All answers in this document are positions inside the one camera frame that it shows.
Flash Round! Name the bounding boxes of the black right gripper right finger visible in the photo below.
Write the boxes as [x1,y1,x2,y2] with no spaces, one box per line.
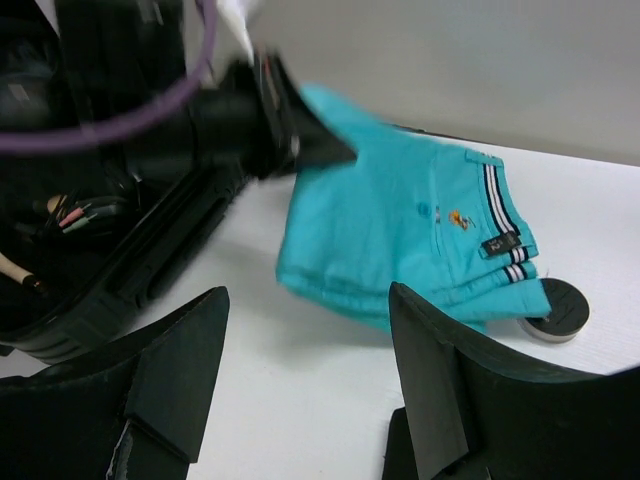
[383,283,639,479]

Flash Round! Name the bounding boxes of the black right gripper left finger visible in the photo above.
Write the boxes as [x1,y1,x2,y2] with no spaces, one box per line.
[1,287,230,479]

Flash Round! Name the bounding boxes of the turquoise shorts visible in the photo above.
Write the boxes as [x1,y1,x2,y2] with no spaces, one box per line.
[275,85,551,330]

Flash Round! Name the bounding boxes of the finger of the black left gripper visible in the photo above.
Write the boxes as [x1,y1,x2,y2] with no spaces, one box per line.
[272,52,357,168]

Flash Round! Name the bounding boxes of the round black white tin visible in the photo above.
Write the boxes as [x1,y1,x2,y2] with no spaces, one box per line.
[518,278,590,344]

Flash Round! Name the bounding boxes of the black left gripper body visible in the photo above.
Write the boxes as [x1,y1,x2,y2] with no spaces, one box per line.
[123,50,310,182]

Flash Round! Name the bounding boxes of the cables with audio plugs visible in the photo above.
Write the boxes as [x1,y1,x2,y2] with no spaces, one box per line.
[0,192,131,301]

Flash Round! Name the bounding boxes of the black hard-shell suitcase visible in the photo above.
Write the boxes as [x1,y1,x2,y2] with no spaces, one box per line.
[1,1,256,364]

